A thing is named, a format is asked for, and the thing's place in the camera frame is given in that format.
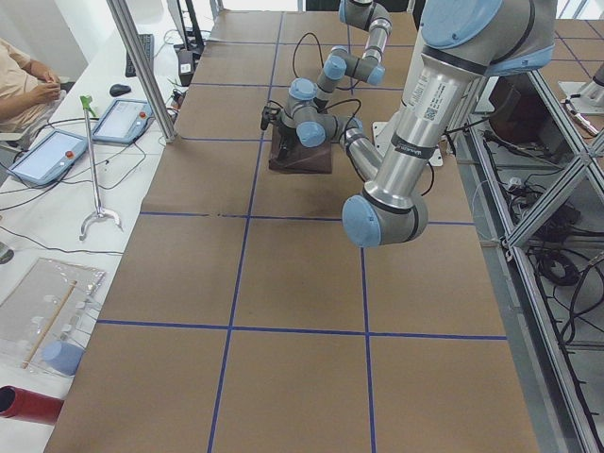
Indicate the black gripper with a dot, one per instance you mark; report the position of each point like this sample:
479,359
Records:
285,137

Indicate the brown t-shirt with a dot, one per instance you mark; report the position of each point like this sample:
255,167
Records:
302,160

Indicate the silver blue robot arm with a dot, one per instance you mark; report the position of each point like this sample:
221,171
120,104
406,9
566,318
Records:
458,42
375,20

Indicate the far teach pendant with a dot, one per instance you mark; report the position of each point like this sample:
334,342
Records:
123,122

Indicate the teach pendant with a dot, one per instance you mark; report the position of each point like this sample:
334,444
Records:
123,122
49,159

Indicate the black computer mouse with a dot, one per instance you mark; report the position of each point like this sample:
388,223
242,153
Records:
119,89

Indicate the metal reacher grabber tool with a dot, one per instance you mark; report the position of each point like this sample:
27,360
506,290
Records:
100,213

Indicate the near teach pendant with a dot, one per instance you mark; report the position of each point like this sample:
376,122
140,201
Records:
49,159

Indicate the wooden stick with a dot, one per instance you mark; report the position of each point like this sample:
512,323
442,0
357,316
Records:
52,319

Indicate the seated person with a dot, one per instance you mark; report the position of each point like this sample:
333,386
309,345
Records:
30,93

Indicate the blue plastic cup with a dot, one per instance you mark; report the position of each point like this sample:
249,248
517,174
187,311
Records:
63,357

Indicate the red cylinder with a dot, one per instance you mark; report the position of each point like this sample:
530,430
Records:
25,405

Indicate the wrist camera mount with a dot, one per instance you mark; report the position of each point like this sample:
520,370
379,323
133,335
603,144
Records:
269,116

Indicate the black camera stand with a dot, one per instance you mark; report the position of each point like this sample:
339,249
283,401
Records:
190,51

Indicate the aluminium frame post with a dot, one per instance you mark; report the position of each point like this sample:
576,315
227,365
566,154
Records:
129,35

